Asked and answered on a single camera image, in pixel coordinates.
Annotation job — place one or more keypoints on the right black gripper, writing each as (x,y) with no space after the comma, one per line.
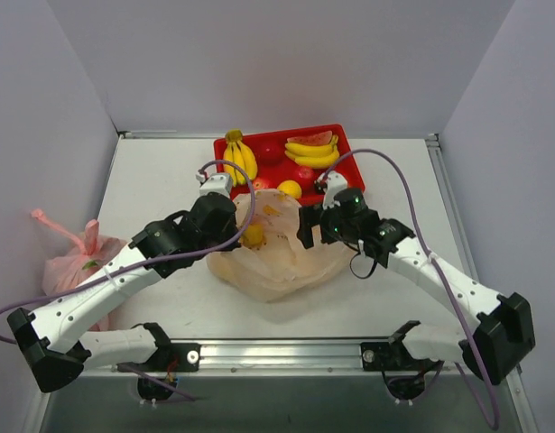
(314,221)

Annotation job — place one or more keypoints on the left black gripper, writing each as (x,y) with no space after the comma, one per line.
(229,228)

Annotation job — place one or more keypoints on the yellow pear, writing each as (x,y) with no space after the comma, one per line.
(291,188)

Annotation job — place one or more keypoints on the yellow lemon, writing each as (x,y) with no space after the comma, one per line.
(253,237)

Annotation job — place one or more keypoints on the orange plastic bag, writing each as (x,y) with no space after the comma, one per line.
(279,265)

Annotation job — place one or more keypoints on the dark purple plum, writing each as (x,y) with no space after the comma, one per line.
(320,186)

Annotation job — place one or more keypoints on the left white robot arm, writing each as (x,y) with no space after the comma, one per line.
(56,339)

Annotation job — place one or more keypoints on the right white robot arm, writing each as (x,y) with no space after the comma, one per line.
(497,330)

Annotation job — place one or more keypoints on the pink plastic bag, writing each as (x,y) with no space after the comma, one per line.
(89,251)

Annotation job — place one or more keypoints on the red plastic tray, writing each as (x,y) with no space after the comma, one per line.
(284,170)

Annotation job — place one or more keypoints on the right yellow banana bunch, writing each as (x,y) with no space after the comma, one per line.
(315,157)

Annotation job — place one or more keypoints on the yellow banana bunch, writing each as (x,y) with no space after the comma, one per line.
(240,154)
(315,157)

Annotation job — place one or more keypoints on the left yellow banana bunch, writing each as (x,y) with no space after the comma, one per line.
(240,154)

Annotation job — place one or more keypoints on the dark red apple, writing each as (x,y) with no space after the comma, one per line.
(269,153)

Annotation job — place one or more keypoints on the watermelon slice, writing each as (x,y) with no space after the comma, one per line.
(317,139)

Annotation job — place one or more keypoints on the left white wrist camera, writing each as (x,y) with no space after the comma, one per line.
(219,183)

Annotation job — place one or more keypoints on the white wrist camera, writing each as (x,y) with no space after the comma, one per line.
(336,183)
(219,183)

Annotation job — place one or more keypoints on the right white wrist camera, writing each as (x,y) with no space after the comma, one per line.
(336,183)

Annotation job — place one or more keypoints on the aluminium mounting rail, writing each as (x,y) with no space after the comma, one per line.
(277,356)

